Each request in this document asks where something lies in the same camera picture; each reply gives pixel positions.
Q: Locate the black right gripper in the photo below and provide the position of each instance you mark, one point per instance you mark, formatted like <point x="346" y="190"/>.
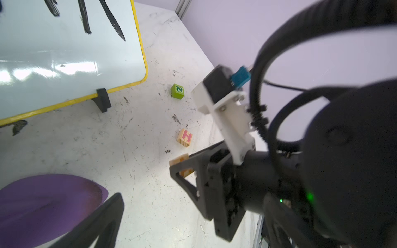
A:
<point x="224" y="192"/>

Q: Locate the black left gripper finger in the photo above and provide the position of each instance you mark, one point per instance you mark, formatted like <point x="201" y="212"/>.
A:
<point x="100" y="228"/>

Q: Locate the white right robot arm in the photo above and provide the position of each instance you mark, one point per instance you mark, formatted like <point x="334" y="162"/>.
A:
<point x="323" y="172"/>

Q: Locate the wooden letter H block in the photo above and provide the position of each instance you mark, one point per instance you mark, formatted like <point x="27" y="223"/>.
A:
<point x="185" y="138"/>

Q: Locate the green letter N block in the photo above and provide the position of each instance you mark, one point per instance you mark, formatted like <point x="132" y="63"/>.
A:
<point x="177" y="91"/>

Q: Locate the yellow framed whiteboard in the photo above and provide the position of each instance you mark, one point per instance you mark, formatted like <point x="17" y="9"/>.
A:
<point x="59" y="53"/>

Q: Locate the pink handled purple shovel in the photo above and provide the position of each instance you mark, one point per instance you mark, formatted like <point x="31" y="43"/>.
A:
<point x="38" y="209"/>

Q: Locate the aluminium cage frame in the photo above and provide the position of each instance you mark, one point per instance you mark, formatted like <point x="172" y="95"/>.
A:
<point x="182" y="8"/>

